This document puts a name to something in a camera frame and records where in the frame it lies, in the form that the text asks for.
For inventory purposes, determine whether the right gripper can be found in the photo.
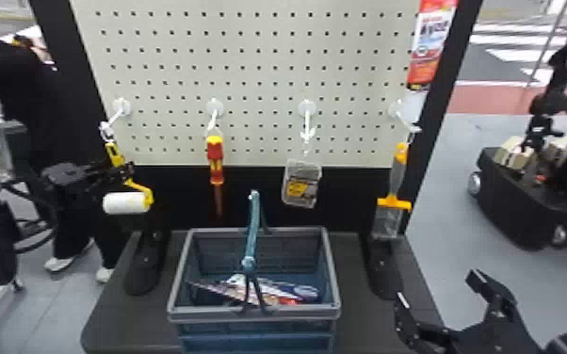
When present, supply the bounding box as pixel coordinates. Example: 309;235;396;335
393;267;544;354

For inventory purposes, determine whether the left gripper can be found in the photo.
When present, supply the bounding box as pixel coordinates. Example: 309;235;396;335
40;160;137;197

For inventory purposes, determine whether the yellow paint roller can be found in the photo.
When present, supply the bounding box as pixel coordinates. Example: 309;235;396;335
98;120;155;217

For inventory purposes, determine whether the red yellow screwdriver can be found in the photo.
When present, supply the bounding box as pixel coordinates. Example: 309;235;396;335
204;125;227;219

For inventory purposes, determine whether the person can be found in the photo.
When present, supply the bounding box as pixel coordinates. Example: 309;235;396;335
0;29;134;285

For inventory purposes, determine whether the yellow paint brush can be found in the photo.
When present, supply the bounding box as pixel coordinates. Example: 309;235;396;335
370;141;413;241

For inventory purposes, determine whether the red white tool packet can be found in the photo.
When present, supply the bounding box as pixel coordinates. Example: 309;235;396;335
186;273;322;307

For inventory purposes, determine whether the white pegboard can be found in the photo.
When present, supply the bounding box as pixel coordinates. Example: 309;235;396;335
27;0;485;300

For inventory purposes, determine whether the clear screw packet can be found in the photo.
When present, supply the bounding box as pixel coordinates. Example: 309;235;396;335
281;156;323;210

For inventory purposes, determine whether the blue basket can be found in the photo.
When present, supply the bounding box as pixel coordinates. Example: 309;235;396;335
166;189;343;354

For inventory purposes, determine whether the black cable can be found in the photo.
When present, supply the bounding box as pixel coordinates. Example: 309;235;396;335
0;176;61;254

